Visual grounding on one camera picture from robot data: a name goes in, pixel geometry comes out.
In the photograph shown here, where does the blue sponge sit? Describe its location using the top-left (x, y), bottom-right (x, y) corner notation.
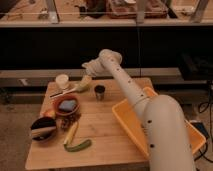
top-left (59, 100), bottom-right (76, 112)

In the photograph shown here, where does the yellow plastic tray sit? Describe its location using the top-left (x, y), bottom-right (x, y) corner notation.
top-left (112, 87), bottom-right (206, 159)

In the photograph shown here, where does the white cup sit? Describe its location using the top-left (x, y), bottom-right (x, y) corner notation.
top-left (55, 74), bottom-right (69, 90)

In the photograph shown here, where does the wooden table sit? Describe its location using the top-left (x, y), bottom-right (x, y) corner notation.
top-left (25, 79), bottom-right (148, 171)

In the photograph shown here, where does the metal cup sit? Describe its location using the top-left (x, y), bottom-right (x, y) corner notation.
top-left (94, 85), bottom-right (105, 101)

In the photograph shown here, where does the red yellow apple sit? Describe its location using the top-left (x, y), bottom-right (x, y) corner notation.
top-left (43, 109), bottom-right (56, 118)

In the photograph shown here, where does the green yellow vegetable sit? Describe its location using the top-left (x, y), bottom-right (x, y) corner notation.
top-left (77, 75), bottom-right (92, 92)

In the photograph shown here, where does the black and white bowl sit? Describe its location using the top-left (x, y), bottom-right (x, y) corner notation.
top-left (30, 117), bottom-right (57, 141)

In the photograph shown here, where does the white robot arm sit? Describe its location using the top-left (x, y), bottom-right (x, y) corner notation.
top-left (82, 49), bottom-right (196, 171)

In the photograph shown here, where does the knife with black handle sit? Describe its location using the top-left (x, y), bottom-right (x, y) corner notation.
top-left (49, 87), bottom-right (77, 98)

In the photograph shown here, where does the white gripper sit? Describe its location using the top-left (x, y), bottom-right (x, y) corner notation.
top-left (82, 59), bottom-right (101, 77)

